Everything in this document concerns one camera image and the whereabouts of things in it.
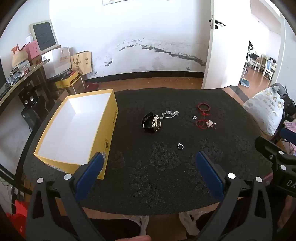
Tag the white door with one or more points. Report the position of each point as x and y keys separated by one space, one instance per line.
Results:
x=222 y=58

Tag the person's left hand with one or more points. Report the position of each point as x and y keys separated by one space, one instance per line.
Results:
x=136 y=238

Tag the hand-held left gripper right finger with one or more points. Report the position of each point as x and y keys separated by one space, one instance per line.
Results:
x=208 y=171

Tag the brown paper bag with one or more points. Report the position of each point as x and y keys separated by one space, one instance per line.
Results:
x=82 y=62

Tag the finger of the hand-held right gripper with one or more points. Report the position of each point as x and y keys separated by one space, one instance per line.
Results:
x=266 y=148

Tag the yellow cardboard box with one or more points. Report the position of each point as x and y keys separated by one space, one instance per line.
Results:
x=111 y=129

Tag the black speaker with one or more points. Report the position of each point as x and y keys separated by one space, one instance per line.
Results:
x=28 y=98

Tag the red bag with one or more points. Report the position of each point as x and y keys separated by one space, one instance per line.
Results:
x=18 y=220

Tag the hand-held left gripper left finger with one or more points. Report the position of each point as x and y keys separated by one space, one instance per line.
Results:
x=91 y=171

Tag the white paper bag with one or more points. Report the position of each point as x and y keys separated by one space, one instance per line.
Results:
x=57 y=62

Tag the beige woven bag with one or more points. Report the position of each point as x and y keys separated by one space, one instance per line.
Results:
x=19 y=58

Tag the white bag with yellow print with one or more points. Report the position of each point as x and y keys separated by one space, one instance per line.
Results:
x=263 y=109

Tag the black desk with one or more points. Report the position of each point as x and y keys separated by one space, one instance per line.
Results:
x=23 y=76

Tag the black floral tablecloth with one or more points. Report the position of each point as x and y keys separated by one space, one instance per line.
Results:
x=148 y=176

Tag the white wooden chair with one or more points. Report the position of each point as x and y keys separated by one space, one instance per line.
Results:
x=267 y=67

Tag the blue dustpan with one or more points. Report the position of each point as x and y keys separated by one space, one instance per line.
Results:
x=244 y=82

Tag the white plastic bag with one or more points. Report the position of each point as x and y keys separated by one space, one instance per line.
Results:
x=188 y=222
x=143 y=223

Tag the black wrist watch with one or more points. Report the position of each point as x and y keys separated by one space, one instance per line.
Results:
x=151 y=124

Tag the cream framed dark screen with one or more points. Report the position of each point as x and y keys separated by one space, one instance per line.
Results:
x=44 y=34

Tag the flat yellow box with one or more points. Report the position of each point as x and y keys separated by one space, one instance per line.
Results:
x=67 y=81

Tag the pink gift box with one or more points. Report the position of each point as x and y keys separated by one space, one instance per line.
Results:
x=32 y=48

